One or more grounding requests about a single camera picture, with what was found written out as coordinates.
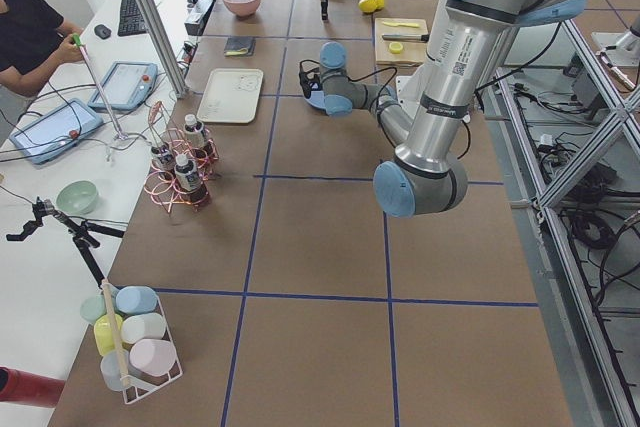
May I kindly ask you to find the blue plate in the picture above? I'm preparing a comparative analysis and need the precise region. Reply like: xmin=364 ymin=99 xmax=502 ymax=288
xmin=305 ymin=90 xmax=326 ymax=111

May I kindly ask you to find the yellow lemon front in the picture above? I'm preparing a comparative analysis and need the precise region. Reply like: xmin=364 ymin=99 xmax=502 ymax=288
xmin=358 ymin=0 xmax=378 ymax=14

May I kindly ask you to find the steel rod black cap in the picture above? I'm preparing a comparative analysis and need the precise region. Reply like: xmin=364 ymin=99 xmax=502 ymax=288
xmin=381 ymin=34 xmax=429 ymax=43

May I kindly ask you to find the grey yellow folded cloth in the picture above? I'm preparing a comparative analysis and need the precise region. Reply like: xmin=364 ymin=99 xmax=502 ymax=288
xmin=223 ymin=36 xmax=256 ymax=57

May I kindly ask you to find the cream bear tray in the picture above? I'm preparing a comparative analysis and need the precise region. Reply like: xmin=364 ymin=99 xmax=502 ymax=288
xmin=196 ymin=68 xmax=264 ymax=124

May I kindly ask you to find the wooden cutting board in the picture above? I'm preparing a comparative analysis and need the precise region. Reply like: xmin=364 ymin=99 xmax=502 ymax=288
xmin=374 ymin=18 xmax=429 ymax=66

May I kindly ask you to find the yellow plastic knife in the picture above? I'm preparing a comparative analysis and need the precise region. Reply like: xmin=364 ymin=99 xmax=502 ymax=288
xmin=382 ymin=21 xmax=421 ymax=28

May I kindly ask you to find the dark drink bottle right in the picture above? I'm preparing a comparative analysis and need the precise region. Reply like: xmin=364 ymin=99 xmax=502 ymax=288
xmin=184 ymin=114 xmax=206 ymax=150

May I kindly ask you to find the dark drink bottle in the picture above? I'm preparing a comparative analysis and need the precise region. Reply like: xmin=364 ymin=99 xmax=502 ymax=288
xmin=151 ymin=142 xmax=175 ymax=181
xmin=175 ymin=154 xmax=208 ymax=203
xmin=184 ymin=114 xmax=206 ymax=150

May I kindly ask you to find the dark drink bottle front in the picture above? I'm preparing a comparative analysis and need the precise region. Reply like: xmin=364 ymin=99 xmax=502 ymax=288
xmin=175 ymin=154 xmax=208 ymax=203

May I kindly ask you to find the dark drink bottle left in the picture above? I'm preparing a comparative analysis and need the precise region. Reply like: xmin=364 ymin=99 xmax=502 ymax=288
xmin=151 ymin=142 xmax=175 ymax=181

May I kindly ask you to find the teach pendant far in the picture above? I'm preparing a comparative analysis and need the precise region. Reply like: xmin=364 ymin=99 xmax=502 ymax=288
xmin=101 ymin=61 xmax=158 ymax=112

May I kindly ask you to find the teach pendant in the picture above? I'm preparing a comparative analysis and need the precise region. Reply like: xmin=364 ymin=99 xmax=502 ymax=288
xmin=101 ymin=61 xmax=158 ymax=112
xmin=9 ymin=98 xmax=104 ymax=165

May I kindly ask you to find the black keyboard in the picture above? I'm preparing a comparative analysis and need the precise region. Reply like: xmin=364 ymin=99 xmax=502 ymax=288
xmin=117 ymin=0 xmax=147 ymax=37

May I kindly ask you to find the computer mouse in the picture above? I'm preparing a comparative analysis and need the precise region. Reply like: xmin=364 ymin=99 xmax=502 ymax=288
xmin=94 ymin=24 xmax=111 ymax=40

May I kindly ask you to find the green bowl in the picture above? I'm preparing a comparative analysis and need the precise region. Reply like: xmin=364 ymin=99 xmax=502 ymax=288
xmin=55 ymin=180 xmax=99 ymax=215

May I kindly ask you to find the teach pendant near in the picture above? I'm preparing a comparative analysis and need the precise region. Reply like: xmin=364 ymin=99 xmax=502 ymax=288
xmin=9 ymin=98 xmax=104 ymax=165

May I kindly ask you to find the seated person black shirt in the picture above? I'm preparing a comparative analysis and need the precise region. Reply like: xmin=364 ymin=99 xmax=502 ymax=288
xmin=1 ymin=0 xmax=83 ymax=97

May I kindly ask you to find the blue cup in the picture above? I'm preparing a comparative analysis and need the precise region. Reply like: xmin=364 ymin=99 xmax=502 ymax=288
xmin=116 ymin=286 xmax=158 ymax=315

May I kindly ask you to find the white cup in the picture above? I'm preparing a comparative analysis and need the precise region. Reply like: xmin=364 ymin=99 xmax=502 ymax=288
xmin=121 ymin=312 xmax=167 ymax=345

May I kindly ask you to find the pink cup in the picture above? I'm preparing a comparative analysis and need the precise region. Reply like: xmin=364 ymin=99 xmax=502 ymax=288
xmin=129 ymin=339 xmax=177 ymax=377

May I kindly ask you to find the yellow cup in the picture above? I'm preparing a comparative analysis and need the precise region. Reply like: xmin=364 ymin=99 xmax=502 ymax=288
xmin=93 ymin=314 xmax=115 ymax=357

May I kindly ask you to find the red cylinder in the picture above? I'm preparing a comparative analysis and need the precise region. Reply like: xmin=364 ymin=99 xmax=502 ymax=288
xmin=1 ymin=367 xmax=65 ymax=408

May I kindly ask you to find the aluminium frame post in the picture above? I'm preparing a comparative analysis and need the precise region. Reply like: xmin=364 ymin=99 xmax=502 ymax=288
xmin=136 ymin=0 xmax=188 ymax=99

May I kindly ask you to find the copper wire bottle rack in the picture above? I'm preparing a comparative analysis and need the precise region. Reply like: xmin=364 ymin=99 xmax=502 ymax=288
xmin=144 ymin=101 xmax=219 ymax=212

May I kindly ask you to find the black camera tripod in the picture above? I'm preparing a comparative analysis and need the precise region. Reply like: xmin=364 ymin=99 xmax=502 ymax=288
xmin=5 ymin=198 xmax=126 ymax=293

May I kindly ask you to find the white wire cup rack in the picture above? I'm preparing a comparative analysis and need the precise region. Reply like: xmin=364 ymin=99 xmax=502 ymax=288
xmin=100 ymin=280 xmax=183 ymax=405

